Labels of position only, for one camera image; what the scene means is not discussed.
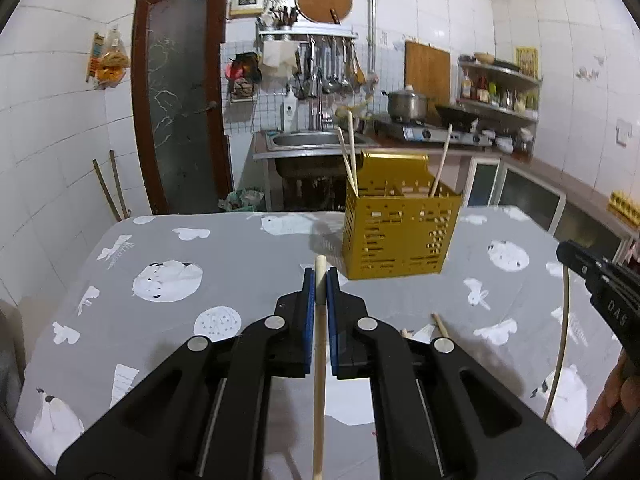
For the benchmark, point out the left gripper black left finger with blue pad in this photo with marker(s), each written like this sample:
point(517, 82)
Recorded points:
point(202, 413)

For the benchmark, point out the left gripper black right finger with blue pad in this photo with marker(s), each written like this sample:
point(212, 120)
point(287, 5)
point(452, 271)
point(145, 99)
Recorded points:
point(439, 414)

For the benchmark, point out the thin wooden chopstick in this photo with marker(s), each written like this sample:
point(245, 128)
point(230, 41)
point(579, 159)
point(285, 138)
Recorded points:
point(565, 325)

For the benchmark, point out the long wooden chopstick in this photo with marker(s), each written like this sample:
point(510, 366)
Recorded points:
point(440, 325)

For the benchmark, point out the steel kitchen sink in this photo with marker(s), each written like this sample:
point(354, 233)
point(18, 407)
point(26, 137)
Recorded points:
point(272, 144)

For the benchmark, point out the person's right hand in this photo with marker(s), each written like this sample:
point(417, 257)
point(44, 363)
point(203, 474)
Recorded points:
point(622, 387)

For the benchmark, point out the yellow egg tray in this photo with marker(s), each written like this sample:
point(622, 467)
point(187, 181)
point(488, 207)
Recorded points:
point(624, 208)

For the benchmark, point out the yellow perforated utensil holder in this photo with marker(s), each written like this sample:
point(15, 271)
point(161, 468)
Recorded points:
point(399, 220)

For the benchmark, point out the gas stove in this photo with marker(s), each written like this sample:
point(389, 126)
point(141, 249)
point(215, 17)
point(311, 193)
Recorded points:
point(419, 133)

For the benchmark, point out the black wok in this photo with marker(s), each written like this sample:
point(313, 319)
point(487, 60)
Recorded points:
point(455, 117)

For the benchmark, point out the steel cooking pot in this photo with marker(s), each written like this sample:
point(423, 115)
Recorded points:
point(406, 105)

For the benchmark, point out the rectangular wooden cutting board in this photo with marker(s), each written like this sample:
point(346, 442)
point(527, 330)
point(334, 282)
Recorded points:
point(427, 69)

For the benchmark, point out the hanging plastic bag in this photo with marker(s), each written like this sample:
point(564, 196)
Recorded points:
point(108, 60)

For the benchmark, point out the dark brown glass door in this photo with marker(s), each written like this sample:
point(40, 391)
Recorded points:
point(176, 93)

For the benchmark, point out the hanging utensil rack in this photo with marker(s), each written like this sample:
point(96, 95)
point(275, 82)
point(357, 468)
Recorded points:
point(317, 59)

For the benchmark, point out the wooden sticks against wall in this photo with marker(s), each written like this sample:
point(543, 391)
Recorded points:
point(113, 193)

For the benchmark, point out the corner wall shelf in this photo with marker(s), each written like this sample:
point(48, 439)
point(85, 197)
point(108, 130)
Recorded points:
point(503, 100)

